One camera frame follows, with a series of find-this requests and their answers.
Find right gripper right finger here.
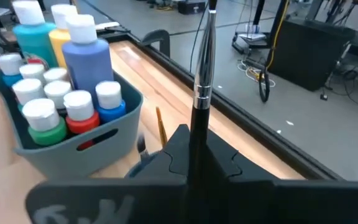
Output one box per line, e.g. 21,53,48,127
208,129,358,224

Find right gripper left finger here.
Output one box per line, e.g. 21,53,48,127
26,124,190,224

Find black paintbrush gold ferrule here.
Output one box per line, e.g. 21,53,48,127
155,106,168,149

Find small green paint bottle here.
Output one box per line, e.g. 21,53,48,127
21,98,68,147

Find small dark teal paint bottle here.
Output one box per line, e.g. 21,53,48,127
44,80,73,110

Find large turquoise paint bottle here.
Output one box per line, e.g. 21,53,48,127
12,0,58,68

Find small blue paint bottle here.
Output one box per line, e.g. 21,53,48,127
0,52,25,88
94,80,127,124

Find large violet-blue paint bottle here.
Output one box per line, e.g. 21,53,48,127
61,14,115,103

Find large yellow paint bottle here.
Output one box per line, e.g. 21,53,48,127
48,3,79,68

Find grey-blue plastic caddy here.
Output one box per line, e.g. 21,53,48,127
0,67,144,182

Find black cabinet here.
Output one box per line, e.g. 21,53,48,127
267,19,357,91

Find black clamp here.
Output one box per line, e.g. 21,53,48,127
140,29,172,59

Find black cart base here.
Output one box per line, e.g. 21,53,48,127
231,22,267,56

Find black box on floor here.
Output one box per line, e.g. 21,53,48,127
177,0,207,16

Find black looped cable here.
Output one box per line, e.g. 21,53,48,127
257,67,272,103

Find white and yellow cable bundle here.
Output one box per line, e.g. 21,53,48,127
236,57,277,88

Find thin yellow cable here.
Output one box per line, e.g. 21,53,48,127
265,0,291,71

